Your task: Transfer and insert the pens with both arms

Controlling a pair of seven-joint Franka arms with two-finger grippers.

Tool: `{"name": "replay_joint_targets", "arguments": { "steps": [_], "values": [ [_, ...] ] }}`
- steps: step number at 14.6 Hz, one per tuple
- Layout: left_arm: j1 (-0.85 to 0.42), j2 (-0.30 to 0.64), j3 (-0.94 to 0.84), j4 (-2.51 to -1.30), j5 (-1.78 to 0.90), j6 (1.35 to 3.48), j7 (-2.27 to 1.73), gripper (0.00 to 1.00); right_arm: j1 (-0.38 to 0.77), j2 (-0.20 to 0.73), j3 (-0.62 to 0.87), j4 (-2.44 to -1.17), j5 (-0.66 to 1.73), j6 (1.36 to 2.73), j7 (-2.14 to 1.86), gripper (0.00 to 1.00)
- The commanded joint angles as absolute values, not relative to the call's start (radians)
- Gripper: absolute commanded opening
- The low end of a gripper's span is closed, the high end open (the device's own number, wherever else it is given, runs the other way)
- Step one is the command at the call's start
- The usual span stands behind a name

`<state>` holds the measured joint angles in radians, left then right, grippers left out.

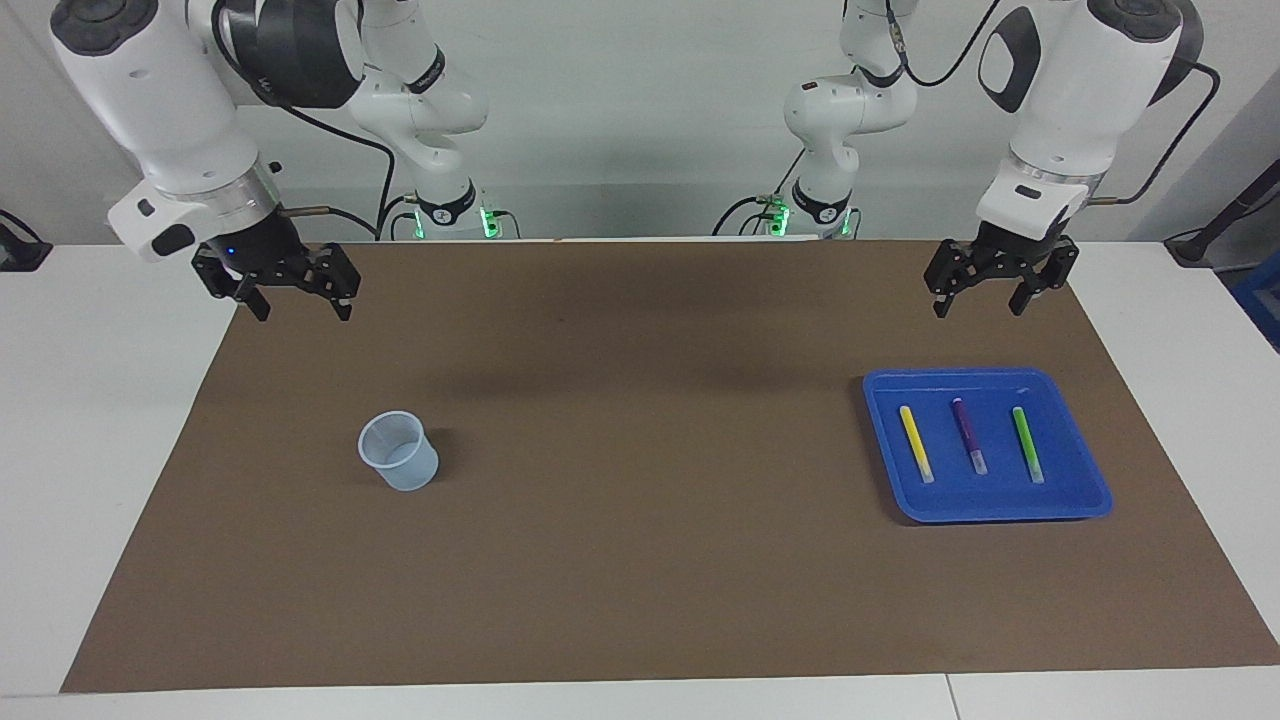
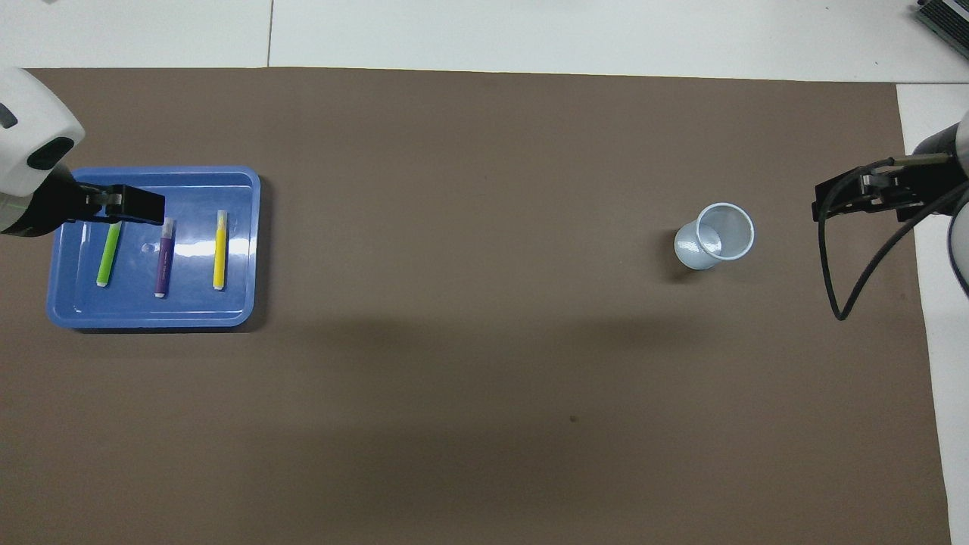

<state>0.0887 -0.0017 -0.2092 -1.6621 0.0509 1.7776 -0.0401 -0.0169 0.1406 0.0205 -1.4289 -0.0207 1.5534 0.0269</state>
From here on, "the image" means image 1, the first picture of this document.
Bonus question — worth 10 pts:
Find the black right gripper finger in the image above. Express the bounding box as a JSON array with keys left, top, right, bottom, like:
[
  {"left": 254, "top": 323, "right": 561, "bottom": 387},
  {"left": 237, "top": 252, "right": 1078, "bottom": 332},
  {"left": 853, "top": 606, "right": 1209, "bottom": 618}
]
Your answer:
[
  {"left": 192, "top": 250, "right": 273, "bottom": 323},
  {"left": 305, "top": 243, "right": 361, "bottom": 321}
]

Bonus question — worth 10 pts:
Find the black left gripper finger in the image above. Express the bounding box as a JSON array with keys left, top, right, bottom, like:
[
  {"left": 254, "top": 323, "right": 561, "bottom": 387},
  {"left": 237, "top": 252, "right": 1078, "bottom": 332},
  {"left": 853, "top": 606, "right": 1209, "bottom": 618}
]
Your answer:
[
  {"left": 1010, "top": 238, "right": 1081, "bottom": 317},
  {"left": 925, "top": 242, "right": 986, "bottom": 319}
]

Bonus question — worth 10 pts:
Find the purple pen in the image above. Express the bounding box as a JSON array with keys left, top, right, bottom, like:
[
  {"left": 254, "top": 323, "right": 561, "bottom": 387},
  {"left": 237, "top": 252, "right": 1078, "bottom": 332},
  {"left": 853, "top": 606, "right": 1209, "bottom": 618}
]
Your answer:
[{"left": 951, "top": 398, "right": 989, "bottom": 476}]

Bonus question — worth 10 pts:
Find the yellow pen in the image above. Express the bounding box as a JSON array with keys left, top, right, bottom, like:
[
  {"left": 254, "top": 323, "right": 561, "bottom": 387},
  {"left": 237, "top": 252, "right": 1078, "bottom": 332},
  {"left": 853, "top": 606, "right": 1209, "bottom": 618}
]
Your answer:
[{"left": 899, "top": 405, "right": 936, "bottom": 485}]

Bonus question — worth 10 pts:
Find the green pen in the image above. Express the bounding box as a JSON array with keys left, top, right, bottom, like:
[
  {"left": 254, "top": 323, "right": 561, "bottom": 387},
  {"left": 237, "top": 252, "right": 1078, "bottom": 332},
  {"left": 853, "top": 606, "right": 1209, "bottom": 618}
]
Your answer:
[{"left": 1011, "top": 406, "right": 1046, "bottom": 485}]

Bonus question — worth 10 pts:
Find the black stand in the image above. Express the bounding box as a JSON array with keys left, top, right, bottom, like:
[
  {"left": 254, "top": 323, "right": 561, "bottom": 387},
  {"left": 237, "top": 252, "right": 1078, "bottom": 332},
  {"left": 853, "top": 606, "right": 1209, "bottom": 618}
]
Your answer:
[{"left": 1165, "top": 160, "right": 1280, "bottom": 268}]

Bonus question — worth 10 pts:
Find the blue box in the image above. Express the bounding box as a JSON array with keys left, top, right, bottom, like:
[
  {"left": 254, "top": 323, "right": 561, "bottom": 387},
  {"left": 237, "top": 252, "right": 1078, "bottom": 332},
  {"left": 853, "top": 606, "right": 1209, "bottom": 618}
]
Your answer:
[{"left": 1232, "top": 278, "right": 1280, "bottom": 353}]

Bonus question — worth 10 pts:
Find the translucent plastic cup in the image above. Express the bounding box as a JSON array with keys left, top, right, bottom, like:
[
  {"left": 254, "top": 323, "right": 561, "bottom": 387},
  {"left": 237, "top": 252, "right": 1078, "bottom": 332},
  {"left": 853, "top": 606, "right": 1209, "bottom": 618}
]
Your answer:
[{"left": 357, "top": 410, "right": 440, "bottom": 492}]

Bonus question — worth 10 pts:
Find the blue plastic tray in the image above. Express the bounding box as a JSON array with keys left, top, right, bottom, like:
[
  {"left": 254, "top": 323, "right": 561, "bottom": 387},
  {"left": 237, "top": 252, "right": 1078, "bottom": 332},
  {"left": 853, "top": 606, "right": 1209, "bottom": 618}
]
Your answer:
[{"left": 862, "top": 367, "right": 1114, "bottom": 524}]

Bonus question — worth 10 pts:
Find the brown table mat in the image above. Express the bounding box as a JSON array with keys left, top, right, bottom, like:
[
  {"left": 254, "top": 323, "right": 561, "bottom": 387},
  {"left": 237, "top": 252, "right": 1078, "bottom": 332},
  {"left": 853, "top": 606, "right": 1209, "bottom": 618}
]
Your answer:
[{"left": 60, "top": 238, "right": 1280, "bottom": 694}]

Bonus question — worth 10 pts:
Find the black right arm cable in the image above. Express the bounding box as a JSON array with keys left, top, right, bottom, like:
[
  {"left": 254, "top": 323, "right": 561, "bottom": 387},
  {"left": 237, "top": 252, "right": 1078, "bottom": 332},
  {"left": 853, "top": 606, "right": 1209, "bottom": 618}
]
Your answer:
[{"left": 210, "top": 0, "right": 401, "bottom": 241}]

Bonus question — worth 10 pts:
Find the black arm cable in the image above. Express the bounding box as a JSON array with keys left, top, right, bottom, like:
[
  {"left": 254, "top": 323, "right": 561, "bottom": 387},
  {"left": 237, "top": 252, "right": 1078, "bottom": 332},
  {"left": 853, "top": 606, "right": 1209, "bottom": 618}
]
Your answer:
[
  {"left": 880, "top": 0, "right": 1221, "bottom": 206},
  {"left": 210, "top": 0, "right": 401, "bottom": 241}
]

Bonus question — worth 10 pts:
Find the black base cable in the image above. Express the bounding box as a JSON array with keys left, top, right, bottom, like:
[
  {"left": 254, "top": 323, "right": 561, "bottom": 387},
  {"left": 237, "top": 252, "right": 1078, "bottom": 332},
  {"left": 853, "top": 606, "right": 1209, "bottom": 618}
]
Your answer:
[
  {"left": 375, "top": 195, "right": 419, "bottom": 241},
  {"left": 712, "top": 148, "right": 806, "bottom": 239}
]

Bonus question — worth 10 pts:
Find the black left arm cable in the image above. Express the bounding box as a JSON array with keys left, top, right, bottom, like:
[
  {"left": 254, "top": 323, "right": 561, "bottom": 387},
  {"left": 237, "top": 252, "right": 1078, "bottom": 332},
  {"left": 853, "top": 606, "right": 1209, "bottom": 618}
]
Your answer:
[{"left": 880, "top": 0, "right": 1221, "bottom": 206}]

